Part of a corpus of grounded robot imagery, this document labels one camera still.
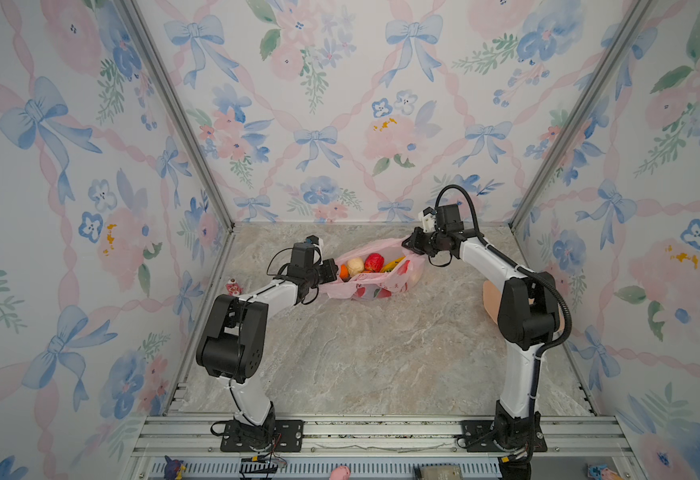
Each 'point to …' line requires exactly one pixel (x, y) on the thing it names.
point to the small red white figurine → (233, 289)
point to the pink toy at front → (340, 473)
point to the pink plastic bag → (386, 283)
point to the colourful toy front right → (601, 472)
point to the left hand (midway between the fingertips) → (340, 264)
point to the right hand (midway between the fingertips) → (404, 240)
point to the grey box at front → (440, 472)
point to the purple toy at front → (172, 468)
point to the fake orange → (344, 272)
